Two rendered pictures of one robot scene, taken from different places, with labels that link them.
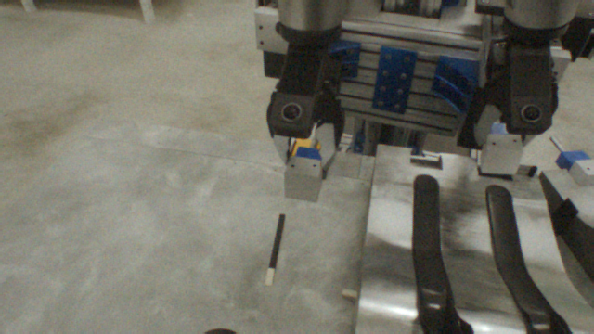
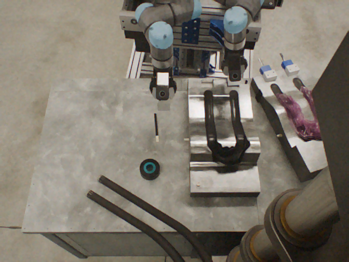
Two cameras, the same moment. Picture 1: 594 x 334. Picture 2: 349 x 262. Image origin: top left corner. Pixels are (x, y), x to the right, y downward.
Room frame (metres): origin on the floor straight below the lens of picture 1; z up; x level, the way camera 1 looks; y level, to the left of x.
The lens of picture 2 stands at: (-0.33, 0.12, 2.09)
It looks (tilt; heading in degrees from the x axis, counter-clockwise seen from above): 61 degrees down; 347
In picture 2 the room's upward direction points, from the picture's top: straight up
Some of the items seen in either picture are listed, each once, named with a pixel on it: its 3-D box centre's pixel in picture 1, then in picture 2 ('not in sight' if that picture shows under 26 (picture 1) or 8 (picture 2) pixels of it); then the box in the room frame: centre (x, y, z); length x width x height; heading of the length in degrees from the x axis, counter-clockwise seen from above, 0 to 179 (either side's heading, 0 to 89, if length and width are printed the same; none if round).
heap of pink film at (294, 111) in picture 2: not in sight; (306, 109); (0.28, -0.57, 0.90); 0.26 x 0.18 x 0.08; 4
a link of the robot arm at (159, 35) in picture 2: not in sight; (160, 40); (0.45, -0.01, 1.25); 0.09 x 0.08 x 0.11; 11
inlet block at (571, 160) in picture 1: (572, 160); (265, 69); (0.54, -0.50, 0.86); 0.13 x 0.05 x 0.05; 4
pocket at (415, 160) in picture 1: (423, 167); (206, 85); (0.50, -0.22, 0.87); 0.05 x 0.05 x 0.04; 77
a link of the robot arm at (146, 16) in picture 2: not in sight; (154, 19); (0.55, -0.01, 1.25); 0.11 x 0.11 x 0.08; 11
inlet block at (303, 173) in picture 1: (309, 159); (163, 93); (0.47, -0.02, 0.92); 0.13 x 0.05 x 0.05; 167
